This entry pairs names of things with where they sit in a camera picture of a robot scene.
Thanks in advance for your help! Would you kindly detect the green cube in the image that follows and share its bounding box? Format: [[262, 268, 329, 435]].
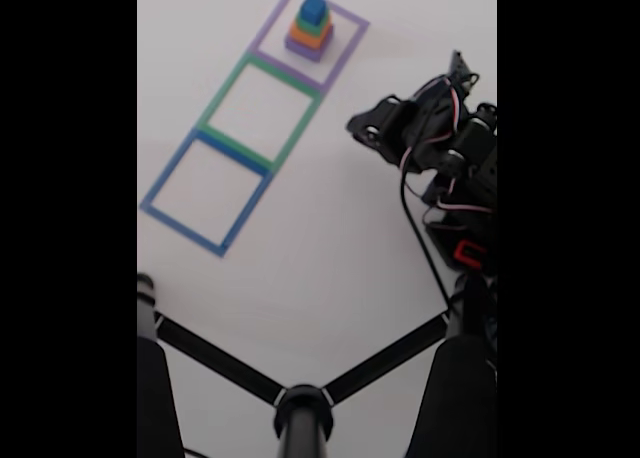
[[293, 7, 331, 34]]

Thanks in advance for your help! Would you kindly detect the small blue cube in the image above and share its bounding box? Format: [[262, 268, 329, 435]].
[[299, 0, 327, 25]]

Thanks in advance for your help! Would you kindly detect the purple block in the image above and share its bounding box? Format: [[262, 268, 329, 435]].
[[284, 30, 334, 63]]

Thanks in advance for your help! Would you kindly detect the orange block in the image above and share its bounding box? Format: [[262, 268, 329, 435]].
[[289, 20, 334, 47]]

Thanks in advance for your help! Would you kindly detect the red table clamp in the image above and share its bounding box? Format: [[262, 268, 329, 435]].
[[453, 240, 489, 269]]

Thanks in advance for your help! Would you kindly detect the thick black camera cable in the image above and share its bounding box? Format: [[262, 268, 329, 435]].
[[398, 147, 454, 314]]

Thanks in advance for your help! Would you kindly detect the white red servo wire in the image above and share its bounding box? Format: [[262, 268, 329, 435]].
[[446, 77, 470, 144]]

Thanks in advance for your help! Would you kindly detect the purple square frame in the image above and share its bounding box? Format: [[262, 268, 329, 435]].
[[248, 0, 371, 93]]

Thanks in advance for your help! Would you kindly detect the green square frame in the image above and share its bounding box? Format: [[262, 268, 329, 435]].
[[195, 52, 322, 174]]

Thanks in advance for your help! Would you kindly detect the blue square frame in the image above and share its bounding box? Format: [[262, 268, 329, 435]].
[[139, 127, 275, 258]]

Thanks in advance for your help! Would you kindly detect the black camera tripod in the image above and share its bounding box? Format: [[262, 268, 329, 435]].
[[137, 272, 498, 458]]

